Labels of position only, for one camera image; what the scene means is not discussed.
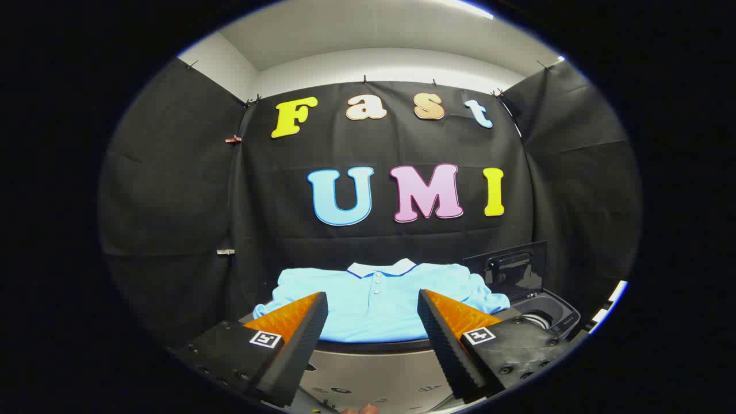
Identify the red clip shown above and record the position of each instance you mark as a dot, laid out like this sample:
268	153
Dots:
233	139

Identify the light blue polo shirt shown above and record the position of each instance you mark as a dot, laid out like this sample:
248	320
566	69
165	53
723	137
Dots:
368	310

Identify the transparent washing machine lid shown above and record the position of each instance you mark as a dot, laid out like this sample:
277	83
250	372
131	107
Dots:
512	267

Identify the grey washing machine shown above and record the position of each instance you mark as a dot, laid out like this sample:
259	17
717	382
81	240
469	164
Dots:
560	313

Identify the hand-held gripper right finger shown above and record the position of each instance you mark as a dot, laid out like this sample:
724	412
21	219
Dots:
448	339

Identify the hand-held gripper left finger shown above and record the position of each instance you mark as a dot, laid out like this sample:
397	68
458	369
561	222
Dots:
299	339

